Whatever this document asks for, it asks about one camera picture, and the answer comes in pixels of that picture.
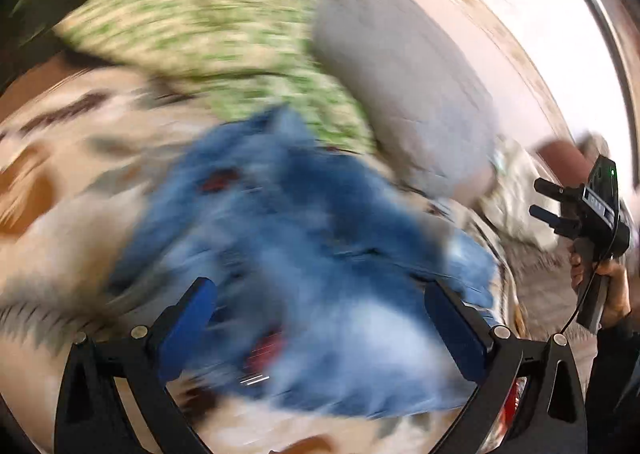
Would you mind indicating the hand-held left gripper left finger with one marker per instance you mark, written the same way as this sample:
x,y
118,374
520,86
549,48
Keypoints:
x,y
192,314

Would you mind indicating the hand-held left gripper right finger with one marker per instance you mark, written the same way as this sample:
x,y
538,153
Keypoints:
x,y
452,324

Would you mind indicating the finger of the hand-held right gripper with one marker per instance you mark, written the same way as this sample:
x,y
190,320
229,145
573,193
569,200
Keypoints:
x,y
557,190
550,220

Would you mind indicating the blue denim pants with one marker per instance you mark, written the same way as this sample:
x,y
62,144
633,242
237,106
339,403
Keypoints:
x,y
310,234

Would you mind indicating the person's right forearm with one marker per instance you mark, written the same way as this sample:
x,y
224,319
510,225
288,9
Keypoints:
x,y
615,384

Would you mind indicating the person's right hand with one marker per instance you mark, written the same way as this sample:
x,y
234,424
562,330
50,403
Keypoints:
x,y
612,284

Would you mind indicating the white crumpled cloth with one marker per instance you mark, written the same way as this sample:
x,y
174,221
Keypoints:
x,y
515,204

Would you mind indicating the leaf print blanket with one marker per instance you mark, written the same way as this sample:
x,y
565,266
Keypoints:
x,y
65,214

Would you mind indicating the grey pillow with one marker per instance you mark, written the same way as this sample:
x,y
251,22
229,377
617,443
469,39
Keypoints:
x,y
400,84

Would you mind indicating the green checked quilt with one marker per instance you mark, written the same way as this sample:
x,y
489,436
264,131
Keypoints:
x,y
200,19

